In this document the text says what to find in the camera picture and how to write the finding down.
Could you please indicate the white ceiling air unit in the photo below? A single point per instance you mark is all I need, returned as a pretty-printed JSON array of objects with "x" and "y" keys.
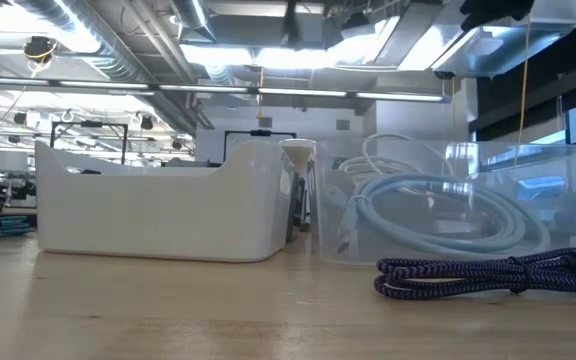
[{"x": 518, "y": 45}]

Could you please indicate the long ceiling light strip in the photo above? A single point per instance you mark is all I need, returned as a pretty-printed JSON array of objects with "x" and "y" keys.
[{"x": 298, "y": 92}]

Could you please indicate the clear plastic bin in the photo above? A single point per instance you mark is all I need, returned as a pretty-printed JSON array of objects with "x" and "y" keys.
[{"x": 568, "y": 210}]

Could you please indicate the white plastic bin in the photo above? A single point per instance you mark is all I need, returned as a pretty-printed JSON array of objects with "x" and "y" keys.
[{"x": 168, "y": 210}]

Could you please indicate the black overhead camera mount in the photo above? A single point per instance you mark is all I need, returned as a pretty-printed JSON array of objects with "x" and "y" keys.
[{"x": 290, "y": 20}]

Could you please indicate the silver air duct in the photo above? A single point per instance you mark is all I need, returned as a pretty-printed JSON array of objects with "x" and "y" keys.
[{"x": 118, "y": 55}]

